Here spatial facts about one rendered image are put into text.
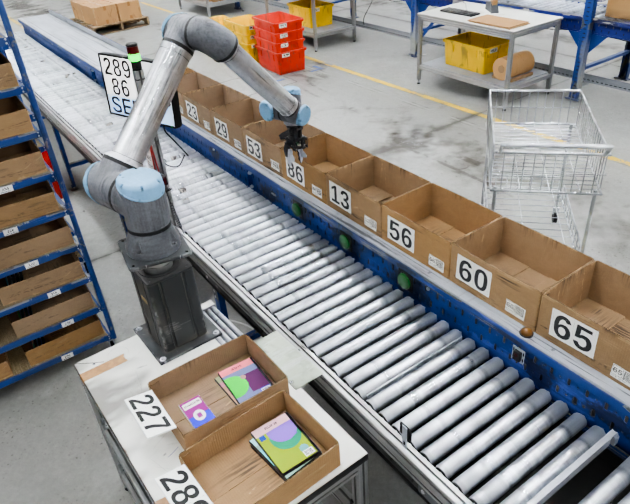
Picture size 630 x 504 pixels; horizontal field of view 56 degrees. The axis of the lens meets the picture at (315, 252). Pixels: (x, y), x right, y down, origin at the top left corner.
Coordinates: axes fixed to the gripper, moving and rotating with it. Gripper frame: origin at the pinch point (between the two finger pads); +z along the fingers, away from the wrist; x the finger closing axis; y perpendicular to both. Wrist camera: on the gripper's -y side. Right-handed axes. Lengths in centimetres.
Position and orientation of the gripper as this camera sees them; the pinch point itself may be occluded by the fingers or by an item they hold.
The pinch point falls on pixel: (294, 161)
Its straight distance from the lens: 287.1
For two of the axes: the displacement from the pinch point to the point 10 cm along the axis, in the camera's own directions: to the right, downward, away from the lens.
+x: 8.1, -3.7, 4.5
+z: 0.7, 8.3, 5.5
